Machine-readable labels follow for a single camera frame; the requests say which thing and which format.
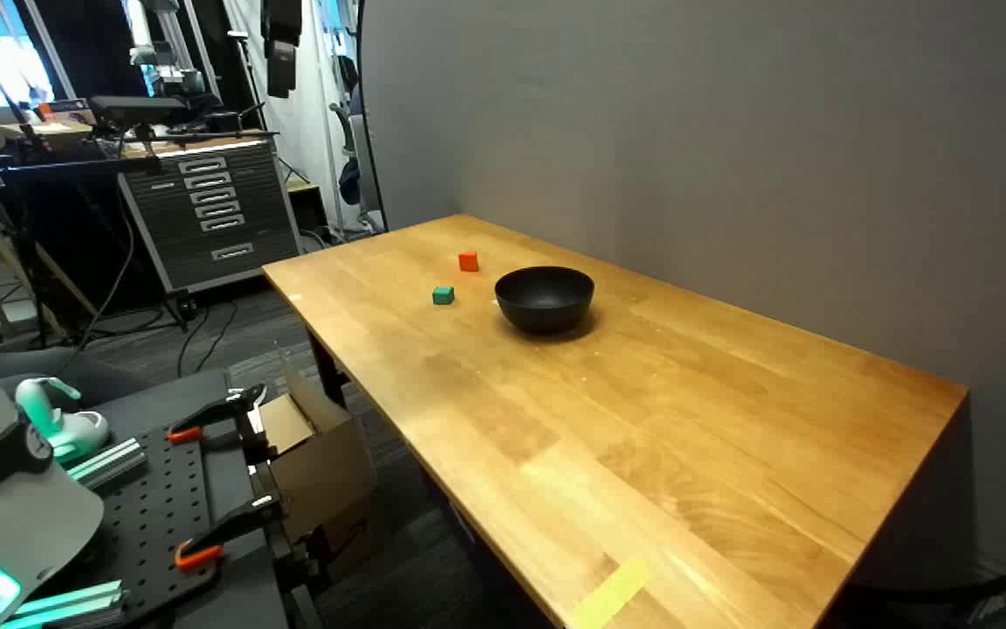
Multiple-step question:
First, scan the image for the wooden table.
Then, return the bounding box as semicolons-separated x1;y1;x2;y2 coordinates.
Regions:
259;209;971;629

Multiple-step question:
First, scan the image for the black perforated plate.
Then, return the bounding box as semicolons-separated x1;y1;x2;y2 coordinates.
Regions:
53;425;215;626

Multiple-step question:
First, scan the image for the cardboard box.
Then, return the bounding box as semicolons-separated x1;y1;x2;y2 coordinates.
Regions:
254;382;379;546

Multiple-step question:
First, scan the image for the black drawer cabinet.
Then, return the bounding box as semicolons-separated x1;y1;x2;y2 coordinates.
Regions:
116;136;304;298

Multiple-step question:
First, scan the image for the black bowl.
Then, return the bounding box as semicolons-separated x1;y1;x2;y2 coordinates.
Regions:
492;262;597;341

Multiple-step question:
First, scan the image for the teal aluminium bar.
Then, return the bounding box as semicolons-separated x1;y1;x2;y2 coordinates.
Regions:
64;435;151;489
0;577;128;629

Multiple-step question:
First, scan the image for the yellow tape strip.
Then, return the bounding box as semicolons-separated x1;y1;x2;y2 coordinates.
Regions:
574;559;652;629

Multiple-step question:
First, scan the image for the orange-tipped black clamp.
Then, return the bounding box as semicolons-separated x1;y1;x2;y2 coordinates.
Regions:
164;383;270;449
172;493;285;574

